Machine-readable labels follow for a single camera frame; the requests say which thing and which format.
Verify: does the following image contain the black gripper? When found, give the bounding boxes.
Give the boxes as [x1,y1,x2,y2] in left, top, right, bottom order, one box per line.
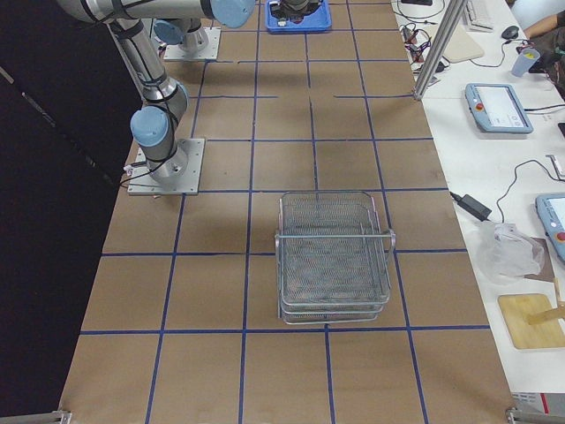
[269,0,323,19]

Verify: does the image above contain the blue plastic tray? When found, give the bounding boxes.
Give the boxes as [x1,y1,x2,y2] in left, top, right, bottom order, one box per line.
[265,1,332,34]

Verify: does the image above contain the beige mouse pad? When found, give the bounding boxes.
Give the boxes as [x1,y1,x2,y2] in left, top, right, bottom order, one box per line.
[443,31,485,64]

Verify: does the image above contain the black computer mouse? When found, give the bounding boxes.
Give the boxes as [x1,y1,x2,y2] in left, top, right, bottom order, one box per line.
[501,25,519,41]

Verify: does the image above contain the blue teach pendant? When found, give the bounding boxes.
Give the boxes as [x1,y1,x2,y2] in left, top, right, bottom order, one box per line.
[464,83,533,134]
[535,193,565,262]

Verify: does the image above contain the blue plastic cup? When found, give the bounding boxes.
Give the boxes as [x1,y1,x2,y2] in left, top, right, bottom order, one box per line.
[510,48,540,78]

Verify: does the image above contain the black power brick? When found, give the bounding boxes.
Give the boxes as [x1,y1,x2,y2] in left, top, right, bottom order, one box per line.
[450,193,492,222]

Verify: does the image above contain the clear plastic bag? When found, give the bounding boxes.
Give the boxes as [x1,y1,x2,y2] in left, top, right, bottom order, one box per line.
[477,222,546,278]

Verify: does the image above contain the wooden cutting board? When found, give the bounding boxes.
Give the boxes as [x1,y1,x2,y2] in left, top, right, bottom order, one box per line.
[498,293,564,350]

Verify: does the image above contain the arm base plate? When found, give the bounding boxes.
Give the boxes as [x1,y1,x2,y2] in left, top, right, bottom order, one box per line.
[163,27,221,62]
[127,139,206,196]

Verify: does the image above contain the aluminium frame post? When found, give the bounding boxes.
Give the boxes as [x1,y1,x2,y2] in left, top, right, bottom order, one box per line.
[413,0,467,101]

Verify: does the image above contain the metal wire mesh shelf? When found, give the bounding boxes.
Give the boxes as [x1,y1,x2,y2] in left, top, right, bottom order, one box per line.
[275,191,396,324]

